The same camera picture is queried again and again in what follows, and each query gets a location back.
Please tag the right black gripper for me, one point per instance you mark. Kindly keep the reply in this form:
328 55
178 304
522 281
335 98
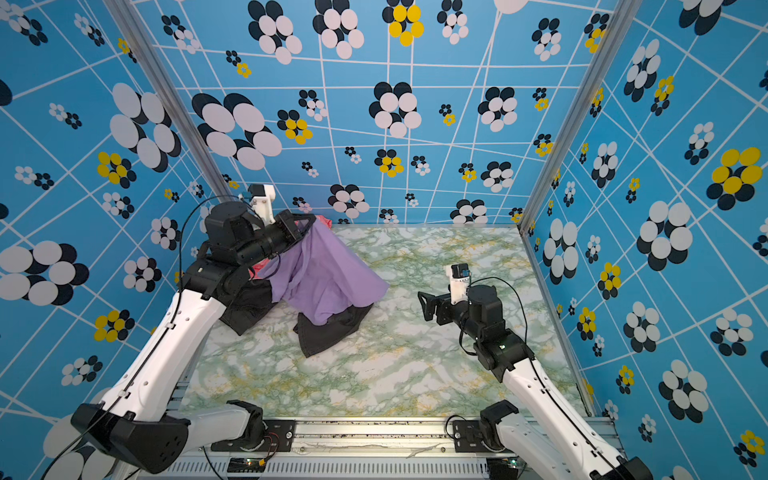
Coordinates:
445 304

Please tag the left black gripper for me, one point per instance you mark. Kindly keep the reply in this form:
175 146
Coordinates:
284 220

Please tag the purple cloth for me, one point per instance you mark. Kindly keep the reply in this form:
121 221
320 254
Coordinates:
321 277

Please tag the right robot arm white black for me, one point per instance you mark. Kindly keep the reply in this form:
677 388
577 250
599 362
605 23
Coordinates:
569 448

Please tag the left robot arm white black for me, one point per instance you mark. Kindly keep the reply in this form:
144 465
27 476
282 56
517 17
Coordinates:
131 423

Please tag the black cloth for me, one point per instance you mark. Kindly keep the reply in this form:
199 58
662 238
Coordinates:
254 302

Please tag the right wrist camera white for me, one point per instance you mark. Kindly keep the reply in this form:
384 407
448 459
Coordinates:
459 276

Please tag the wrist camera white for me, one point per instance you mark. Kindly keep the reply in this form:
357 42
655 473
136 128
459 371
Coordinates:
262 197
459 276

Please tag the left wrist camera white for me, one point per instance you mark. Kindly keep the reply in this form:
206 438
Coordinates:
262 197

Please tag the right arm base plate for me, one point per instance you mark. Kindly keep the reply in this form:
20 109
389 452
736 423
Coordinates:
468 438

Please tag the left corner aluminium post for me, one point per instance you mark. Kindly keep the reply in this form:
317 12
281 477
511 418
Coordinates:
157 73

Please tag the corner aluminium post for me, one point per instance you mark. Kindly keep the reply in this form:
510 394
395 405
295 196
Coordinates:
620 23
157 73

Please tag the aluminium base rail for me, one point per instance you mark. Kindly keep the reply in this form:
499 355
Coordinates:
356 448

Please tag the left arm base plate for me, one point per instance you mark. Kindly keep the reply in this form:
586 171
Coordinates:
278 436

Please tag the right corner aluminium post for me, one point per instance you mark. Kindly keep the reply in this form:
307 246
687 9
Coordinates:
620 23

